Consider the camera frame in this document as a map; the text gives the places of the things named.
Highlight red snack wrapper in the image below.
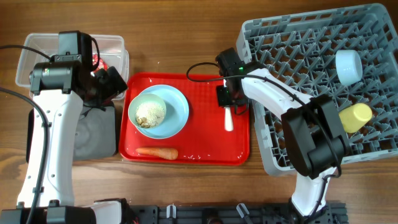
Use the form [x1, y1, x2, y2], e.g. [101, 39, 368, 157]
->
[93, 54, 108, 72]

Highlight white plastic spoon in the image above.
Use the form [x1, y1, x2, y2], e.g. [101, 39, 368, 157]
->
[224, 107, 234, 132]

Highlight green bowl with food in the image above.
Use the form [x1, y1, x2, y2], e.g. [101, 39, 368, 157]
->
[128, 93, 167, 129]

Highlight light blue plate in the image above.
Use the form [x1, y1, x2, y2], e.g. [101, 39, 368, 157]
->
[128, 85, 190, 139]

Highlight orange carrot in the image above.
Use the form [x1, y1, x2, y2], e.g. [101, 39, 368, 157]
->
[136, 147, 178, 160]

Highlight light blue bowl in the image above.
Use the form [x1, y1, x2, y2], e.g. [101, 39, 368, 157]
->
[335, 50, 363, 86]

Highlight yellow plastic cup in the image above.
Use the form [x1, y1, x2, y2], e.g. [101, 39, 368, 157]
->
[339, 103, 373, 133]

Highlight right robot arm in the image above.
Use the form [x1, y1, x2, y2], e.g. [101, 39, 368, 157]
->
[215, 48, 349, 223]

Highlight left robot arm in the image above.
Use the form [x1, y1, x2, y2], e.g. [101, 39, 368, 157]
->
[1, 30, 134, 223]

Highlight grey dishwasher rack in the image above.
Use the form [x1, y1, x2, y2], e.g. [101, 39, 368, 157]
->
[236, 4, 397, 164]

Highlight clear plastic bin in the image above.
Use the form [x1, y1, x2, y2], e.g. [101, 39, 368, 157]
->
[15, 33, 129, 89]

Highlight black plastic tray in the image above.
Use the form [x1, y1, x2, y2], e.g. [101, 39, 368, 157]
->
[25, 101, 118, 162]

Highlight red serving tray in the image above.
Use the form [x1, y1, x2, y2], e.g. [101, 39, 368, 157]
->
[119, 72, 250, 166]

